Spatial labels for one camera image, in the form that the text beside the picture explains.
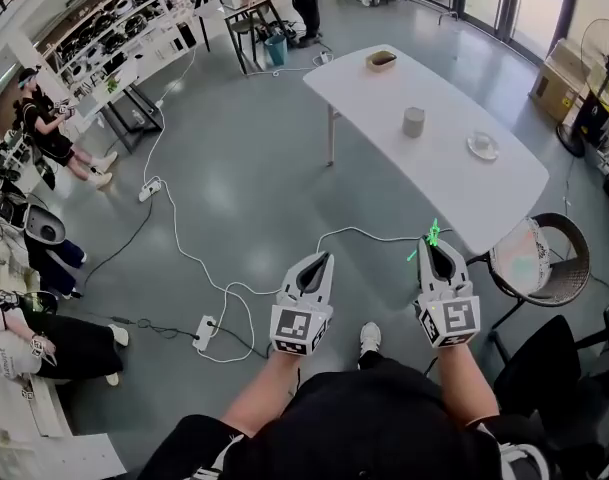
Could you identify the white power strip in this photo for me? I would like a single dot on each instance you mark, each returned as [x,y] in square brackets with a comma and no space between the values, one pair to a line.
[323,58]
[204,333]
[149,190]

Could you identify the white storage shelf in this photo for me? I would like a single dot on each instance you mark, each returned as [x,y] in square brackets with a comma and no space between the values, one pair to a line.
[119,33]

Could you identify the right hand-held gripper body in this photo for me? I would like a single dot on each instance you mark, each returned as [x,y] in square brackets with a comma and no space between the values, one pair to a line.
[453,318]

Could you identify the teal waste bin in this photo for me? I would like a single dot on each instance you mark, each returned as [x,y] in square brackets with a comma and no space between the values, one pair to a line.
[276,50]

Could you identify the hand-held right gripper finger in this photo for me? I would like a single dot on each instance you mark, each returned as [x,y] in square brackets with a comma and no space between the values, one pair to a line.
[424,268]
[460,270]

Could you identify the white table with black frame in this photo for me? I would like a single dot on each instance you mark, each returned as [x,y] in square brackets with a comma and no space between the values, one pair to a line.
[129,113]

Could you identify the black chair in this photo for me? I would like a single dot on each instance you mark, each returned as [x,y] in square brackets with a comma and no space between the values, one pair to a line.
[539,368]

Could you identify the person's right forearm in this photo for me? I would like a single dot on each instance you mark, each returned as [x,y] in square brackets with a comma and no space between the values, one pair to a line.
[464,388]

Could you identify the black-legged work desk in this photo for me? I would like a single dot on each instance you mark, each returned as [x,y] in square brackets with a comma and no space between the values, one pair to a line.
[249,13]

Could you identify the person's left forearm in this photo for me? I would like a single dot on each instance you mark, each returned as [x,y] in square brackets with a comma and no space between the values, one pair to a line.
[256,393]

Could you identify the person's white shoe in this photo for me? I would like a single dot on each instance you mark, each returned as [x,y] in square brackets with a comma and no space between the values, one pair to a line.
[370,337]

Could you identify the green star stick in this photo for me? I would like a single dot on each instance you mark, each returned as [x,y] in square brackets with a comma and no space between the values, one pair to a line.
[434,234]

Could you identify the person's black clothing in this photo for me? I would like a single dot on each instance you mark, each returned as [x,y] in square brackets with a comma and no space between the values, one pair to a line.
[374,428]

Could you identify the cardboard box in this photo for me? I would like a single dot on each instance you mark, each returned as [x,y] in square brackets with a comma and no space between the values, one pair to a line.
[554,83]

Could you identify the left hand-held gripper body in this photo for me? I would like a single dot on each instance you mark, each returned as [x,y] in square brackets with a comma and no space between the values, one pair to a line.
[298,324]

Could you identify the white desk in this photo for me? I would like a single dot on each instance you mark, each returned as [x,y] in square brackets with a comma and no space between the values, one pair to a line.
[14,433]

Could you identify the glass saucer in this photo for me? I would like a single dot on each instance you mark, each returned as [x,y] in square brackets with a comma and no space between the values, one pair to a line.
[483,146]

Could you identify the pale patterned cushion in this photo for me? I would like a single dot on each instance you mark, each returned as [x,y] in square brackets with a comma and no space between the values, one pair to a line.
[519,258]

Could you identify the oval wooden box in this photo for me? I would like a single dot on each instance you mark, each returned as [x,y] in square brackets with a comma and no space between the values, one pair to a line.
[381,60]

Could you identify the dark wicker chair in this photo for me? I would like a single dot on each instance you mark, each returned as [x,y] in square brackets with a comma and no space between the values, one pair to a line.
[569,263]

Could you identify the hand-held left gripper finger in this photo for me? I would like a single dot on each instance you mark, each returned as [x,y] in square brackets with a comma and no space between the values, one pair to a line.
[290,282]
[327,280]

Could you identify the white folding table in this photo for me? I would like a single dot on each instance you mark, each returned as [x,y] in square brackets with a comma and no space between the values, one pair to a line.
[424,98]

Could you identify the grey cup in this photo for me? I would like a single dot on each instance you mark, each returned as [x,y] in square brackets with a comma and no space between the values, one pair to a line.
[413,123]

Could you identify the black standing fan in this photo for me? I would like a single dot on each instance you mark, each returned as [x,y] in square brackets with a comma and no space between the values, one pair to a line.
[601,58]

